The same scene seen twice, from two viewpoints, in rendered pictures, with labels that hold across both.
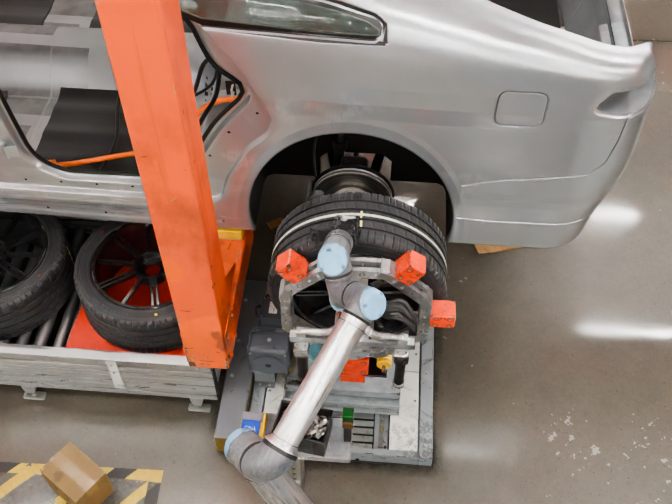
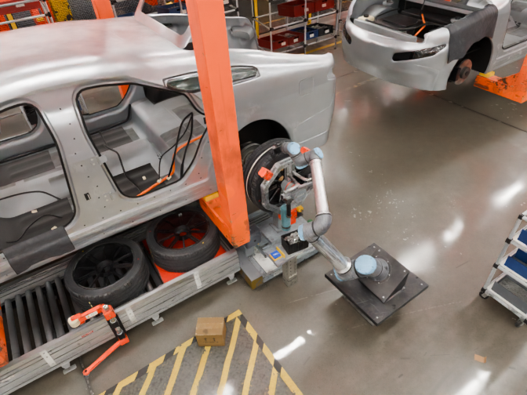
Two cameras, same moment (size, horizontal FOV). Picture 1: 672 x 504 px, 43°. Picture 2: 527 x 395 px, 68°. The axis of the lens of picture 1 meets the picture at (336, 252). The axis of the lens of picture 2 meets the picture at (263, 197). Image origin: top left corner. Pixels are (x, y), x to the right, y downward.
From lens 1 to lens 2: 1.71 m
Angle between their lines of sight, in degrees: 26
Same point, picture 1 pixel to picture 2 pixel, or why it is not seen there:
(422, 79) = (274, 85)
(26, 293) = (139, 267)
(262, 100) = not seen: hidden behind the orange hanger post
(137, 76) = (219, 88)
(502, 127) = (302, 96)
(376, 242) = not seen: hidden behind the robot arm
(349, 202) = (268, 144)
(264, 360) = (253, 238)
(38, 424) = (169, 330)
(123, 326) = (192, 255)
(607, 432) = (368, 205)
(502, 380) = not seen: hidden behind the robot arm
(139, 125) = (219, 114)
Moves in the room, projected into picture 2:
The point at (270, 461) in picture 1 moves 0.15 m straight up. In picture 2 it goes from (326, 219) to (327, 202)
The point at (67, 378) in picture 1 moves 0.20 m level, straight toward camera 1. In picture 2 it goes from (175, 297) to (195, 303)
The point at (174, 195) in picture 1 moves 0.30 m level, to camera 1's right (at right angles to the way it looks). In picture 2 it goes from (231, 146) to (265, 132)
